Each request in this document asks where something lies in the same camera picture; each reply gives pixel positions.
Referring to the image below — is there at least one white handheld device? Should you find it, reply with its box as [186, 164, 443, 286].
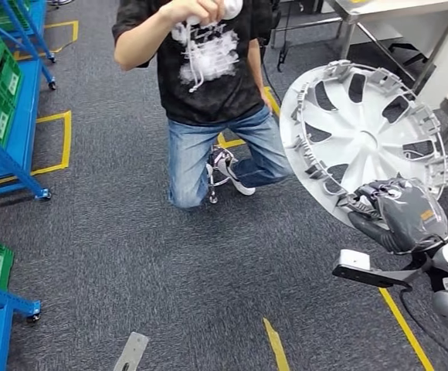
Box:
[185, 0, 244, 26]

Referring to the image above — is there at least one person's left hand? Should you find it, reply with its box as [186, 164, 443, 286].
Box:
[259, 89, 274, 113]

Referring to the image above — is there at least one clear plastic film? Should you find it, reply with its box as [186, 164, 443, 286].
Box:
[376, 176, 448, 252]

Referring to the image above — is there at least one chrome wheeled stool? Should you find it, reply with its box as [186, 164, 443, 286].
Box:
[207, 145, 233, 206]

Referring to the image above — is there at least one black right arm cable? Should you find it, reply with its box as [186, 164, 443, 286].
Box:
[398, 286, 448, 369]

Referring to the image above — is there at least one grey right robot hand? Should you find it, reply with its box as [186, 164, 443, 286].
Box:
[341, 174, 448, 256]

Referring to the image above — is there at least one silver plastic wheel hubcap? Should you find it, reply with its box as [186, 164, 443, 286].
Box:
[279, 60, 448, 229]

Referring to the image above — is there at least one person's right hand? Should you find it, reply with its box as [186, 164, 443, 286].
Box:
[161, 0, 227, 26]

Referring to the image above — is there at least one person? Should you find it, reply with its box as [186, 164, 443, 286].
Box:
[112, 0, 295, 210]

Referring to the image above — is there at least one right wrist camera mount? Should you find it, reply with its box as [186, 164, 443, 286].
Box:
[332, 249, 415, 289]

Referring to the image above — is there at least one yellow floor tape strip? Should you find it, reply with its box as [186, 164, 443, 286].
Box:
[216, 86, 282, 150]

